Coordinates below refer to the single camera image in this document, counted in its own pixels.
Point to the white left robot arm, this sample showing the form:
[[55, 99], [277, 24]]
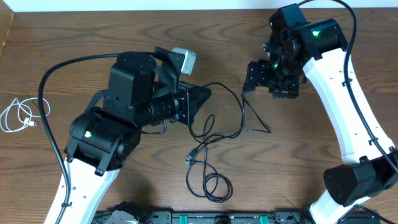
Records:
[[143, 89]]

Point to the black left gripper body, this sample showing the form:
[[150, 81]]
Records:
[[183, 104]]

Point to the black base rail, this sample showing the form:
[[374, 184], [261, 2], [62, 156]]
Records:
[[128, 212]]

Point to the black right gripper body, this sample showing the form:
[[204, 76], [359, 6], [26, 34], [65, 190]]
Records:
[[284, 78]]

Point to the brown side panel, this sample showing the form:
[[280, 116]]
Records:
[[6, 19]]

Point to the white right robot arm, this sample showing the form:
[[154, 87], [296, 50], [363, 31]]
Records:
[[300, 51]]

